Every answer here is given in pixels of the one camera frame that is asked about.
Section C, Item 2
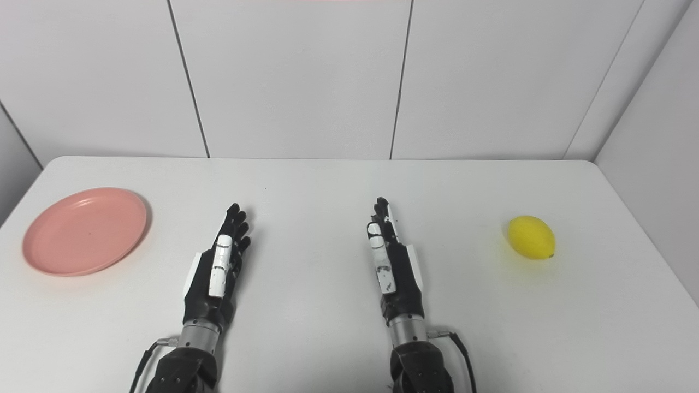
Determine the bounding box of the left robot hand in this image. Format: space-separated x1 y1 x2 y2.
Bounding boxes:
182 203 252 332

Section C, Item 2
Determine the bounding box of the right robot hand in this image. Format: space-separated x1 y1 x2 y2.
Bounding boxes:
366 197 425 327

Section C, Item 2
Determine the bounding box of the pink round plate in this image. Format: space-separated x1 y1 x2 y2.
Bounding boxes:
22 188 148 277

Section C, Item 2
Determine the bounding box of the yellow lemon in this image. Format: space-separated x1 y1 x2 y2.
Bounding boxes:
508 215 556 260

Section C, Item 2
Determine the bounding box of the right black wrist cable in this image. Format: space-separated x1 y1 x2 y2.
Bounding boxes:
427 329 477 393

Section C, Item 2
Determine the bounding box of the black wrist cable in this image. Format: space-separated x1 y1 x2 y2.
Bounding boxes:
427 329 477 393
130 338 180 393

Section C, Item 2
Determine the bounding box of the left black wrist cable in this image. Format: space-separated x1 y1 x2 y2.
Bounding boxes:
130 338 180 393

